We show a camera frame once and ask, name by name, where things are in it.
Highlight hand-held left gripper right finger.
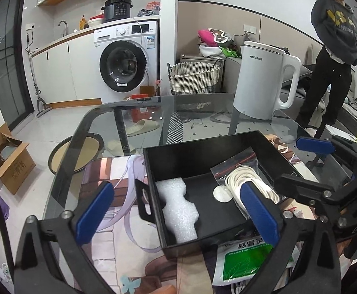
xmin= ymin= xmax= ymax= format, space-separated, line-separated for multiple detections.
xmin=240 ymin=181 xmax=342 ymax=294

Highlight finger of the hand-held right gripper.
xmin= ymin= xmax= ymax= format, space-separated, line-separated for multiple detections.
xmin=273 ymin=171 xmax=357 ymax=230
xmin=295 ymin=134 xmax=357 ymax=172

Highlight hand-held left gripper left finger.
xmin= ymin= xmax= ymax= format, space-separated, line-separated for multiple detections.
xmin=13 ymin=181 xmax=118 ymax=294

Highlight zip bag with white cable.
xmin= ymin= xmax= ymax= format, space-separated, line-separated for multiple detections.
xmin=210 ymin=147 xmax=292 ymax=221

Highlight black cardboard storage box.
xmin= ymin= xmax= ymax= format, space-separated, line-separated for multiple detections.
xmin=135 ymin=130 xmax=303 ymax=259

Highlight green and white medicine packet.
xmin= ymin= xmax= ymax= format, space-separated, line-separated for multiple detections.
xmin=212 ymin=240 xmax=293 ymax=287

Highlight printed desk mat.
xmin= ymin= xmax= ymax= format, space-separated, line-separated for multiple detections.
xmin=0 ymin=133 xmax=351 ymax=294

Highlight white round disc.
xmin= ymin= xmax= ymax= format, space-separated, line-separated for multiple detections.
xmin=213 ymin=184 xmax=232 ymax=203

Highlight round wooden tray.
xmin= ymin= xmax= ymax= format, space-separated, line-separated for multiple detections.
xmin=48 ymin=132 xmax=104 ymax=175

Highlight white foam block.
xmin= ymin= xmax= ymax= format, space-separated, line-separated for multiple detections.
xmin=155 ymin=178 xmax=200 ymax=244

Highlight white electric kettle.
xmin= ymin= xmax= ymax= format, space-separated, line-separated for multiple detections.
xmin=233 ymin=40 xmax=302 ymax=120

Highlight brown cardboard box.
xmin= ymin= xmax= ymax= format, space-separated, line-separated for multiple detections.
xmin=0 ymin=122 xmax=36 ymax=195

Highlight beige slipper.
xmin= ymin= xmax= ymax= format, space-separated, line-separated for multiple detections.
xmin=126 ymin=119 xmax=160 ymax=136

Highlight floor mop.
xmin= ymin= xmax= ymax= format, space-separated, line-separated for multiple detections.
xmin=26 ymin=33 xmax=53 ymax=118

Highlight white wicker basket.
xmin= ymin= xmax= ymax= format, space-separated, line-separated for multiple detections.
xmin=167 ymin=60 xmax=222 ymax=95

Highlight white base cabinet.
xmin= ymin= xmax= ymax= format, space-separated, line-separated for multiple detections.
xmin=31 ymin=34 xmax=102 ymax=106

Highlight pile of clothes and cushions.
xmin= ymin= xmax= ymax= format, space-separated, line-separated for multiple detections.
xmin=198 ymin=28 xmax=240 ymax=59

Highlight white washing machine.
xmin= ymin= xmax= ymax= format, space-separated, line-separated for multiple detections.
xmin=93 ymin=21 xmax=160 ymax=105

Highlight dark glass door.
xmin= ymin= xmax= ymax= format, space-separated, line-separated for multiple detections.
xmin=0 ymin=0 xmax=35 ymax=129

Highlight red and white bowls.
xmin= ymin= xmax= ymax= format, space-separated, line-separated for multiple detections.
xmin=87 ymin=14 xmax=104 ymax=28

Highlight black pressure cooker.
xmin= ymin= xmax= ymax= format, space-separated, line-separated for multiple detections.
xmin=101 ymin=0 xmax=133 ymax=23

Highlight pile of clothes on washer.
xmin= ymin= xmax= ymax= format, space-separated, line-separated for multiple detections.
xmin=137 ymin=1 xmax=161 ymax=17

